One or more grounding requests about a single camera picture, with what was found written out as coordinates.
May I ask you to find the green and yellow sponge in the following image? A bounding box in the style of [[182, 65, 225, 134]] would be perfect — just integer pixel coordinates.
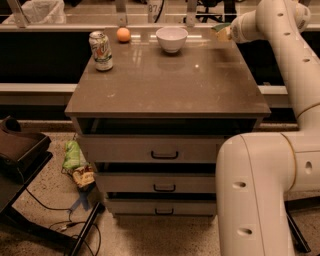
[[213, 23, 230, 37]]

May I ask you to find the black metal floor leg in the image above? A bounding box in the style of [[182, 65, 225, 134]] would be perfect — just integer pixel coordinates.
[[285, 196, 320, 253]]

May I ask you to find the grey drawer cabinet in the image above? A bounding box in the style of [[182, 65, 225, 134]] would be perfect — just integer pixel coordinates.
[[66, 28, 270, 201]]

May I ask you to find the black floor cable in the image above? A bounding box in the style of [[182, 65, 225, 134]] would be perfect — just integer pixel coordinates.
[[24, 188, 102, 256]]

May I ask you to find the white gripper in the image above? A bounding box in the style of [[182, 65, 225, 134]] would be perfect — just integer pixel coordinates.
[[217, 11, 264, 43]]

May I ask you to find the brown seat on stand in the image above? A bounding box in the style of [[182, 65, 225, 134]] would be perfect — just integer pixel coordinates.
[[0, 116, 51, 173]]

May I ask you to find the white bowl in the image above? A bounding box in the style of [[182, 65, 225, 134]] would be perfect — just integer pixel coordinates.
[[156, 27, 188, 53]]

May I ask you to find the green snack bag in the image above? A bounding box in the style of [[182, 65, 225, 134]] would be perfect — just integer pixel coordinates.
[[62, 140, 80, 170]]

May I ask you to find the orange fruit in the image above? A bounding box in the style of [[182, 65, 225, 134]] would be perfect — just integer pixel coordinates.
[[117, 27, 131, 43]]

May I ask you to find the clear plastic bag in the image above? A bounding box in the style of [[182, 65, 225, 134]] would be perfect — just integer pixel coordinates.
[[2, 0, 67, 25]]

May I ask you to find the top drawer with black handle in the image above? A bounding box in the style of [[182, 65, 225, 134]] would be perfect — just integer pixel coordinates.
[[78, 135, 224, 163]]

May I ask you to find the bottom drawer with black handle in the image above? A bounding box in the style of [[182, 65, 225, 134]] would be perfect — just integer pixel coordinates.
[[105, 199, 216, 216]]

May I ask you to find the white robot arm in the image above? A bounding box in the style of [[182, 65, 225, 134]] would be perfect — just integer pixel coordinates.
[[216, 0, 320, 256]]

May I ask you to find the middle drawer with black handle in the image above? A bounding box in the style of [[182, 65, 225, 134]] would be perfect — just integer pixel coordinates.
[[94, 173, 215, 193]]

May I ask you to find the white green soda can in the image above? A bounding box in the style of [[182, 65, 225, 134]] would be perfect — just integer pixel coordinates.
[[89, 31, 113, 71]]

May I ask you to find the brown snack bag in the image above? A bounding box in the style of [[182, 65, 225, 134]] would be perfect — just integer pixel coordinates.
[[72, 165, 94, 188]]

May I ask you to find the drawer with black handle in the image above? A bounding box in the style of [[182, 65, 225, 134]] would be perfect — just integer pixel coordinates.
[[105, 199, 216, 216], [94, 173, 215, 193], [78, 135, 224, 163]]

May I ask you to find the black stand with legs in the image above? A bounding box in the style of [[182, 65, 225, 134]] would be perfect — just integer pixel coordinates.
[[0, 152, 104, 256]]

